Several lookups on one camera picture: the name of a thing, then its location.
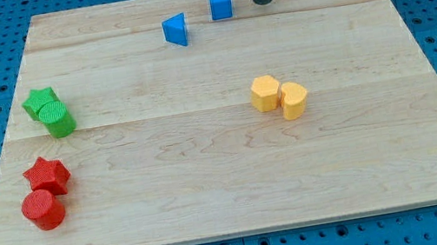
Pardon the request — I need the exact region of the blue cube block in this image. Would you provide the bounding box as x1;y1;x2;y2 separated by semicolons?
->
209;0;233;21

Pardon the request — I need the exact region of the yellow hexagon block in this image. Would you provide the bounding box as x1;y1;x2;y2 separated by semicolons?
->
250;75;280;113

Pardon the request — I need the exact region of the yellow heart-shaped block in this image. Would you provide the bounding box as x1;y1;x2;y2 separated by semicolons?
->
280;82;308;121

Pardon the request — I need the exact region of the light wooden board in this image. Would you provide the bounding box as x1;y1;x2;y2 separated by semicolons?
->
0;0;437;245

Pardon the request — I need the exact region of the blue triangular prism block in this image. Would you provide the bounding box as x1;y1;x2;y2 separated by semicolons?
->
162;12;189;46

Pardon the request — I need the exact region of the green cylinder block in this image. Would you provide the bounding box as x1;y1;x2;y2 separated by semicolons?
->
38;101;76;138

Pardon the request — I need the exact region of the red star block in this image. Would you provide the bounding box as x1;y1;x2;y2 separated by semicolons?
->
23;157;71;195

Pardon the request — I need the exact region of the green star block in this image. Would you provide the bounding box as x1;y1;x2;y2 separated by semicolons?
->
22;87;59;122

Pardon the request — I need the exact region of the red cylinder block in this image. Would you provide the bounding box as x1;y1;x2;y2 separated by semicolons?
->
21;189;66;231

